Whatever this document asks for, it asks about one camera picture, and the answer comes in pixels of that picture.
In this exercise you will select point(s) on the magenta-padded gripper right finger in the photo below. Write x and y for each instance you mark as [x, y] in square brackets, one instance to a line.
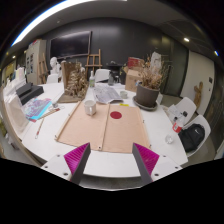
[146, 158]

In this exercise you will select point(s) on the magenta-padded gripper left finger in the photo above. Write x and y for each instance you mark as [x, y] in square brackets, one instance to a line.
[76, 158]

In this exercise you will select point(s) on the small clear glass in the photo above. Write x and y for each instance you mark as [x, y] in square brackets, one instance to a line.
[169, 138]

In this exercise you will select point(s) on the red-tipped paint brush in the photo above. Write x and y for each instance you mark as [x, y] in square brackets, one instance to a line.
[40, 128]

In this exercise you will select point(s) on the black backpack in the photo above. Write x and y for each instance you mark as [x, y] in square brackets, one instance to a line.
[191, 136]

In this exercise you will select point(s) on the grey plant saucer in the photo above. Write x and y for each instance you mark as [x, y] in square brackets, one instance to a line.
[143, 107]

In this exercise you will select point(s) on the wooden paint brush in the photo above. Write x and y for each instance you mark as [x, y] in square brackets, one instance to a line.
[50, 113]

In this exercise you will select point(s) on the red round coaster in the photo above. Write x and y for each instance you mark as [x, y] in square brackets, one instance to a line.
[116, 115]

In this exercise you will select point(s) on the white mug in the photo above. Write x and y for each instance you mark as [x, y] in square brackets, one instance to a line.
[90, 106]

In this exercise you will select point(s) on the small paint jar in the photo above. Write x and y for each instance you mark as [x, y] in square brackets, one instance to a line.
[55, 104]

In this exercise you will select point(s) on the small yellow strip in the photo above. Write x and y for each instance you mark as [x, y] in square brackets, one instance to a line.
[124, 104]

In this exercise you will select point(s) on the grey pot with dried plant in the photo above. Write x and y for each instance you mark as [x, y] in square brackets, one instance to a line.
[146, 95]

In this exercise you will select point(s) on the colourful picture book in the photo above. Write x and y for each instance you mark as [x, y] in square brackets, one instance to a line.
[35, 108]

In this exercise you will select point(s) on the white chair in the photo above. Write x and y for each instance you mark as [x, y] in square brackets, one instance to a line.
[101, 75]
[52, 78]
[203, 121]
[186, 105]

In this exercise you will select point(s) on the printed newspaper sheet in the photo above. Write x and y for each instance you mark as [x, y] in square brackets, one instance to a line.
[105, 94]

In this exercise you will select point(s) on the black flat box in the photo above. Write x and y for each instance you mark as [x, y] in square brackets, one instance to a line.
[33, 94]
[23, 89]

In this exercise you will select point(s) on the clear spray bottle green label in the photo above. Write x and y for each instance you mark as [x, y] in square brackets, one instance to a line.
[91, 81]

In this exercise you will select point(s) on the cardboard box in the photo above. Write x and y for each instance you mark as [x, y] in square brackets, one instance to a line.
[131, 80]

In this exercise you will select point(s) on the wooden figure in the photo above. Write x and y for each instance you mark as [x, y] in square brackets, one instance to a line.
[198, 93]

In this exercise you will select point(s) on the black coffee machine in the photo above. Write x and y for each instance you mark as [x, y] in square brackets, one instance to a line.
[115, 71]

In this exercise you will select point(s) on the red box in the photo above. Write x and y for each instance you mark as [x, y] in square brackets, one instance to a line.
[135, 62]

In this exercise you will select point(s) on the white plaster bust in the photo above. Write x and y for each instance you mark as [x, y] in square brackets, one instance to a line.
[54, 63]

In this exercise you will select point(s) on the white plastic bag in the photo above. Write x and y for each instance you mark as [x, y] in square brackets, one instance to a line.
[155, 60]

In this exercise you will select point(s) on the white paper bag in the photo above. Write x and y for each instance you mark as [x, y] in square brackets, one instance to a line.
[20, 76]

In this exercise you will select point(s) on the beige cabinet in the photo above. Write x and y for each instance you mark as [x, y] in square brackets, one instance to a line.
[35, 60]

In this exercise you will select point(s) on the ceiling spot lights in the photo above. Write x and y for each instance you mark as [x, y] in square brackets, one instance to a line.
[186, 39]

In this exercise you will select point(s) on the long ceiling light strip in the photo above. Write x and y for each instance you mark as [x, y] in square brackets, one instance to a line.
[50, 12]

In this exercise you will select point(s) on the black wall screen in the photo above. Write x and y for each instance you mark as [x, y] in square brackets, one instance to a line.
[70, 45]

